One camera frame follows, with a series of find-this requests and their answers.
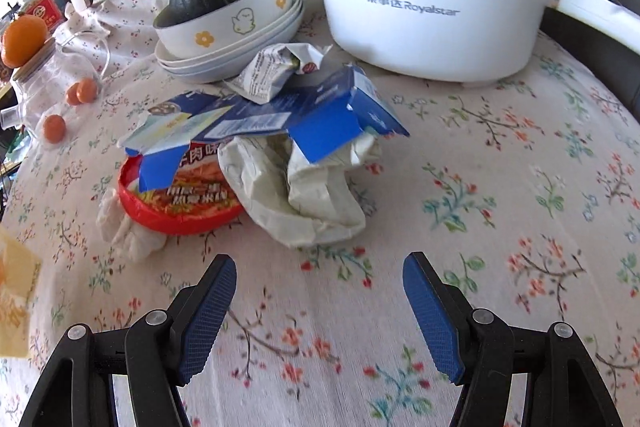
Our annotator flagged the crumpled printed wrapper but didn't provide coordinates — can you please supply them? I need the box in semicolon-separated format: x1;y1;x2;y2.
222;42;333;104

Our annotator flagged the floral tablecloth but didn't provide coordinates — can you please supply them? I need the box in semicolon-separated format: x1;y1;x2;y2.
0;0;640;427

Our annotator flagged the clear jar with red label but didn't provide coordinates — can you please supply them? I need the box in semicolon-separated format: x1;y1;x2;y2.
22;0;63;32

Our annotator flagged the crumpled white tissue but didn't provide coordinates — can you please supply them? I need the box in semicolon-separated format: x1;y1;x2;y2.
97;194;168;263

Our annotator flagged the white paper bag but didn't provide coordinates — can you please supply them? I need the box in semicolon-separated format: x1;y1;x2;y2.
217;134;383;249

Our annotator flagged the red instant noodle bowl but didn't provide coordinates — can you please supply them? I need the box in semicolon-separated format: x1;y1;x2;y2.
117;142;248;235

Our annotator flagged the blue carton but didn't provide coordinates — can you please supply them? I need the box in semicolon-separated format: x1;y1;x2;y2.
117;63;412;194

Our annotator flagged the glass jar with wooden lid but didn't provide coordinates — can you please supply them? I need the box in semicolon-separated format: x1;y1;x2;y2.
10;34;113;135

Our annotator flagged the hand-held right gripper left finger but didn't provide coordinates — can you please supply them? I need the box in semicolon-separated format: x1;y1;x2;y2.
30;254;238;427

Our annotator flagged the large orange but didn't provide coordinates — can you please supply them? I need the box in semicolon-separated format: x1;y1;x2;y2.
0;15;48;68

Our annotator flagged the white bowl with flower print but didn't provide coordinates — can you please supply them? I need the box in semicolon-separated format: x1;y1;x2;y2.
152;0;293;58

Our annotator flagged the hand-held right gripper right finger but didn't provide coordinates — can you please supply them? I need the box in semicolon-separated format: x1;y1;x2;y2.
402;251;626;427

